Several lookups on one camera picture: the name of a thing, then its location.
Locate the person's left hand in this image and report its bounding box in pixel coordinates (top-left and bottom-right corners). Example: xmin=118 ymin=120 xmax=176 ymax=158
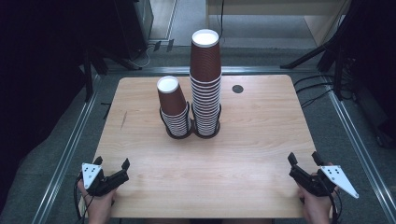
xmin=77 ymin=178 xmax=119 ymax=217

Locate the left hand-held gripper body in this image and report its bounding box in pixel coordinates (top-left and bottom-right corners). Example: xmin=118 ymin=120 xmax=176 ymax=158
xmin=81 ymin=162 xmax=130 ymax=197

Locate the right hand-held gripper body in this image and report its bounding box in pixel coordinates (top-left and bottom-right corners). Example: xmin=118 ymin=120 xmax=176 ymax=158
xmin=288 ymin=164 xmax=360 ymax=200

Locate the person's right hand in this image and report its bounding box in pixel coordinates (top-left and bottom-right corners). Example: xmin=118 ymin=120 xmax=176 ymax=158
xmin=297 ymin=161 xmax=341 ymax=218

